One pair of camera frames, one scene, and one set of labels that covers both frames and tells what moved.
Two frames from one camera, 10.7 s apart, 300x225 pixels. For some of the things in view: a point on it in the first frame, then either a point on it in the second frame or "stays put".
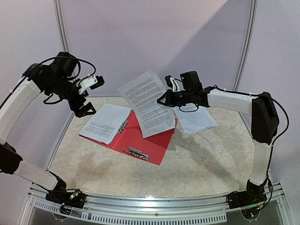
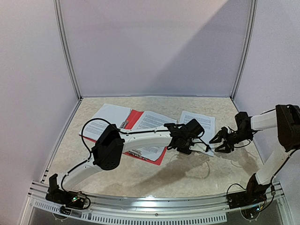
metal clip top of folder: x=136 y=153 stays put
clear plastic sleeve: x=138 y=210 stays put
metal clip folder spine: x=121 y=128 stays put
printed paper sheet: x=143 y=91 to x=150 y=120
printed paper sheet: x=104 y=126 stays put
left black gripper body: x=74 y=103 to x=185 y=146
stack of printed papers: x=194 y=118 to x=208 y=123
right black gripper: x=170 y=98 to x=229 y=137
